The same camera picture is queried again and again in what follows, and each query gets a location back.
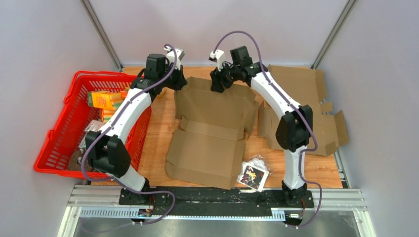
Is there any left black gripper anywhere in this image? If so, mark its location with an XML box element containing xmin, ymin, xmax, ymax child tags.
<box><xmin>159</xmin><ymin>63</ymin><xmax>188</xmax><ymax>91</ymax></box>

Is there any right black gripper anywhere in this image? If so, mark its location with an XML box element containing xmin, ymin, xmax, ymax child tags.
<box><xmin>210</xmin><ymin>60</ymin><xmax>240</xmax><ymax>93</ymax></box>

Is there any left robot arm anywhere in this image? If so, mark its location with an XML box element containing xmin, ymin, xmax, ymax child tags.
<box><xmin>83</xmin><ymin>48</ymin><xmax>187</xmax><ymax>205</ymax></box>

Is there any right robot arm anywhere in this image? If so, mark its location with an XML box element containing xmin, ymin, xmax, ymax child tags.
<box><xmin>209</xmin><ymin>46</ymin><xmax>313</xmax><ymax>207</ymax></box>

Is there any flat cardboard box stack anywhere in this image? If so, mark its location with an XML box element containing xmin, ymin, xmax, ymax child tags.
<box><xmin>257</xmin><ymin>64</ymin><xmax>350</xmax><ymax>157</ymax></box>

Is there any orange sponge pack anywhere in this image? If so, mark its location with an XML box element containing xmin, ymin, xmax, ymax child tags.
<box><xmin>87</xmin><ymin>91</ymin><xmax>124</xmax><ymax>111</ymax></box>

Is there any pink packaged item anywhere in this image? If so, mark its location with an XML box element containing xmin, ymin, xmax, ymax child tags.
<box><xmin>84</xmin><ymin>120</ymin><xmax>104</xmax><ymax>133</ymax></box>

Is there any plastic bag with printed card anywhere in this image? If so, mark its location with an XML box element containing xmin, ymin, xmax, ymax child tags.
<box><xmin>237</xmin><ymin>158</ymin><xmax>270</xmax><ymax>192</ymax></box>

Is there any red plastic shopping basket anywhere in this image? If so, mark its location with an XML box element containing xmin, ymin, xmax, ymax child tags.
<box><xmin>33</xmin><ymin>71</ymin><xmax>152</xmax><ymax>179</ymax></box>

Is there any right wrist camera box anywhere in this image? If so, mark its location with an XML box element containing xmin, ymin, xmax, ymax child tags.
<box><xmin>209</xmin><ymin>49</ymin><xmax>225</xmax><ymax>72</ymax></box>

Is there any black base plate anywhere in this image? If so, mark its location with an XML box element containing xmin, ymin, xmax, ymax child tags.
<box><xmin>119</xmin><ymin>186</ymin><xmax>315</xmax><ymax>217</ymax></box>

